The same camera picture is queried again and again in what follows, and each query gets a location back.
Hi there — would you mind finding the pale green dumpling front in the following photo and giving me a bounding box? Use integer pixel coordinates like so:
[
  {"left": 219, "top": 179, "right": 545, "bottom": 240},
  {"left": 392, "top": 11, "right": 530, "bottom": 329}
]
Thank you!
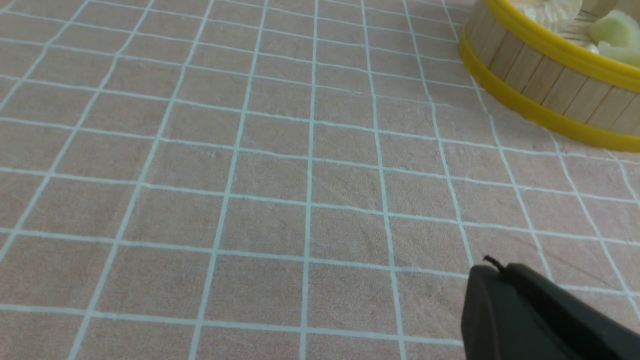
[{"left": 589, "top": 9, "right": 640, "bottom": 68}]

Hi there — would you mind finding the pink checkered tablecloth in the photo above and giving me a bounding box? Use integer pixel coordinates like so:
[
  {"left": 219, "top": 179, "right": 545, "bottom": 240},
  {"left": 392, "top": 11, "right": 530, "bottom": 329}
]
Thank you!
[{"left": 0, "top": 0, "right": 639, "bottom": 360}]

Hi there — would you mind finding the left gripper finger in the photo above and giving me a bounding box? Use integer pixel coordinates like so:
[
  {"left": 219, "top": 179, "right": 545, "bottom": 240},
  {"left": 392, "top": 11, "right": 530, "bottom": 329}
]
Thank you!
[{"left": 461, "top": 256, "right": 640, "bottom": 360}]

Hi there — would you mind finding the yellow rimmed bamboo steamer tray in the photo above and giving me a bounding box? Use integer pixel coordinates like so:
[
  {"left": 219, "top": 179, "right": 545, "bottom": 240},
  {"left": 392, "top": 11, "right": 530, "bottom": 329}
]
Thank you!
[{"left": 459, "top": 0, "right": 640, "bottom": 153}]

